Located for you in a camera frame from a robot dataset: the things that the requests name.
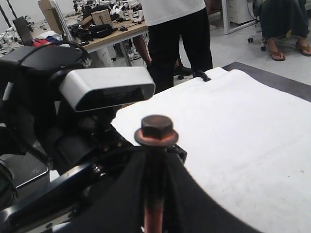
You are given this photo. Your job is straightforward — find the copper flange bolt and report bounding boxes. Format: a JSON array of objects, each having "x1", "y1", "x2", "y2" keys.
[{"x1": 134, "y1": 115, "x2": 179, "y2": 233}]

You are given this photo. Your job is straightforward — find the wooden desk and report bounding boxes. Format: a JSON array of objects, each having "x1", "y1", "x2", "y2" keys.
[{"x1": 68, "y1": 20, "x2": 149, "y2": 67}]

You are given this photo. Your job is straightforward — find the white drawer cabinet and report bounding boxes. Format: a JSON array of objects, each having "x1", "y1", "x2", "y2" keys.
[{"x1": 222, "y1": 0, "x2": 259, "y2": 35}]

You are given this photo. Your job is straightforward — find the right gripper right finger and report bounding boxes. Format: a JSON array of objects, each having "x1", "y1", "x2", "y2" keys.
[{"x1": 165, "y1": 150, "x2": 264, "y2": 233}]

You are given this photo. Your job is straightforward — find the person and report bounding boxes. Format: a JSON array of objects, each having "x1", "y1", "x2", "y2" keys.
[{"x1": 132, "y1": 0, "x2": 214, "y2": 95}]

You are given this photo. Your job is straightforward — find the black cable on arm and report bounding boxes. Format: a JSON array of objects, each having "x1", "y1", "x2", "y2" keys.
[{"x1": 18, "y1": 40, "x2": 92, "y2": 69}]

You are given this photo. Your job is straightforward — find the tall cardboard box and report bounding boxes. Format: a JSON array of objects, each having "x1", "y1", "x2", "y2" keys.
[{"x1": 38, "y1": 0, "x2": 64, "y2": 35}]

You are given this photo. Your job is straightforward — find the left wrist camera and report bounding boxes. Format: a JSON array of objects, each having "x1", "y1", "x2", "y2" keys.
[{"x1": 59, "y1": 67, "x2": 156, "y2": 113}]

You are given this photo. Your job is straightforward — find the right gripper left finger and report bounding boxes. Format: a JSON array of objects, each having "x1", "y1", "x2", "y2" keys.
[{"x1": 62, "y1": 150, "x2": 147, "y2": 233}]

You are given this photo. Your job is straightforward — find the silver grey device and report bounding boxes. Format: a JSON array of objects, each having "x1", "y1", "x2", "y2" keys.
[{"x1": 0, "y1": 154, "x2": 51, "y2": 190}]

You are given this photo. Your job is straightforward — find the person's legs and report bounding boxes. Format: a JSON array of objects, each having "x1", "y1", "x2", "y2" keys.
[{"x1": 257, "y1": 0, "x2": 311, "y2": 62}]

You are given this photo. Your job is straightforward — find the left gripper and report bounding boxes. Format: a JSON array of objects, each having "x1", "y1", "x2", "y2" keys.
[{"x1": 0, "y1": 70, "x2": 135, "y2": 233}]

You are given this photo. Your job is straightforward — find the black laptop screen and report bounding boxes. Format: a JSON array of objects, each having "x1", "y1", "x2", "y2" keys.
[{"x1": 12, "y1": 16, "x2": 34, "y2": 47}]

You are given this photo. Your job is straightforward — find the small cardboard box with holes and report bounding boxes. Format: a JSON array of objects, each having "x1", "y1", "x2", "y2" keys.
[{"x1": 90, "y1": 10, "x2": 113, "y2": 26}]

